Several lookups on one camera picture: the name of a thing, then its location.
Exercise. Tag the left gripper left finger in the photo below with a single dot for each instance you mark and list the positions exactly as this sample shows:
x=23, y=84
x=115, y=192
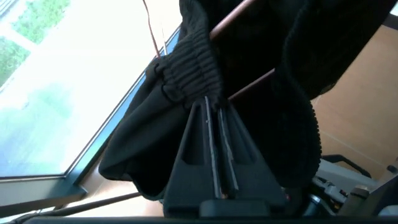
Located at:
x=189, y=174

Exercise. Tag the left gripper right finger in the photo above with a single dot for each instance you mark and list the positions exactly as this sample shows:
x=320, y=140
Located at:
x=252, y=183

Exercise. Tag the black knitted garment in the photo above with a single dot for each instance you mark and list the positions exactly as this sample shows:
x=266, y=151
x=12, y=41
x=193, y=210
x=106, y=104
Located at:
x=149, y=140

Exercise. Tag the black clothes rack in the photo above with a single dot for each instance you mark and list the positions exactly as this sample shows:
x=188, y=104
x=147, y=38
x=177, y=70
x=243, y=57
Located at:
x=93, y=204

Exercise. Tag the window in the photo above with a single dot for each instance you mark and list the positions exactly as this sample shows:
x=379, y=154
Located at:
x=46, y=109

